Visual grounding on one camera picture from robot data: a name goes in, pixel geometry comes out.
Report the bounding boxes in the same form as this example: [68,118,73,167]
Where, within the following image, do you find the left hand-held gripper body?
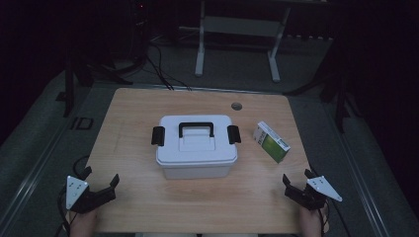
[64,175,113,214]

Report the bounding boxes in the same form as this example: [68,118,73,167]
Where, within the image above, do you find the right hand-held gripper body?
[290,175,344,211]

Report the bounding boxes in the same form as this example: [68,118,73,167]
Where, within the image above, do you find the green and white medicine box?
[252,120,292,165]

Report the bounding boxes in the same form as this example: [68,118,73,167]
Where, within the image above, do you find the white storage box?
[161,160,234,181]

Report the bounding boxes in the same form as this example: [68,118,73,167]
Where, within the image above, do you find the white lid with black handle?
[150,114,242,168]

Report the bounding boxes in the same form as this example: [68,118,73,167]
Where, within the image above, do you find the person's left hand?
[67,209,99,237]

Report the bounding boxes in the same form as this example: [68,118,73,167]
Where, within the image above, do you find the person's right hand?
[298,202,330,237]

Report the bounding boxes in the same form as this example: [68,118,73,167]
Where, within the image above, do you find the black tripod stand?
[284,36,364,134]

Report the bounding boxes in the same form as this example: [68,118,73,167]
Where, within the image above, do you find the black metal stand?
[54,48,146,119]

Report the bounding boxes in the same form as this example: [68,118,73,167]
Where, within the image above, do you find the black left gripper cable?
[56,154,92,237]

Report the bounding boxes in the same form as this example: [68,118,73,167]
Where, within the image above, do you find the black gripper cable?
[316,198,353,237]
[56,154,92,237]

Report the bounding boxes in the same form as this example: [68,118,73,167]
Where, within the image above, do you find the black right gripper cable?
[316,198,353,237]

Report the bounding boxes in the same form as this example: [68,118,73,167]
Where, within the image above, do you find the black floor cables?
[143,40,193,92]

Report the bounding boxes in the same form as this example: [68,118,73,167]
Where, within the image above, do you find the white metal desk frame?
[193,0,293,84]

